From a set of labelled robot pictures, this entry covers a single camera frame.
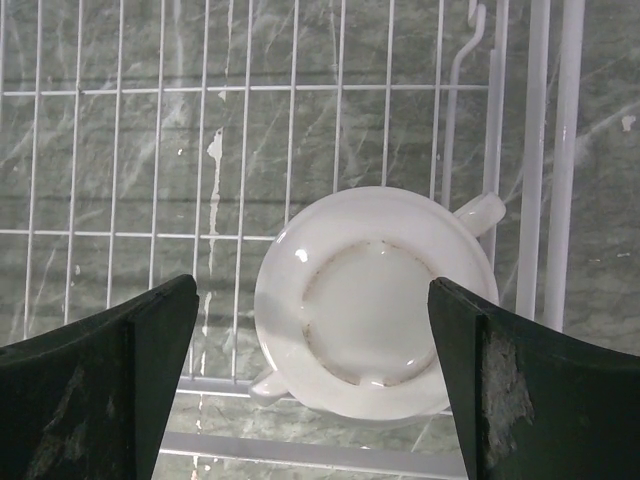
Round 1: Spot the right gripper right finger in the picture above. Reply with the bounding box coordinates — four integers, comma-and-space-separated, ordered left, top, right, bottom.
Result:
428, 277, 639, 479

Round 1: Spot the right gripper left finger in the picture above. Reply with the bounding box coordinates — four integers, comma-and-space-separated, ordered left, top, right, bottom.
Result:
1, 274, 199, 479

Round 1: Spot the white handled bowl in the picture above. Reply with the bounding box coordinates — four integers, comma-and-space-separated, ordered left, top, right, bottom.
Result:
249, 186, 506, 427

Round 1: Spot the white wire dish rack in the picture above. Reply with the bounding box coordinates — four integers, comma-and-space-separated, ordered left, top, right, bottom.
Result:
0, 0, 589, 479

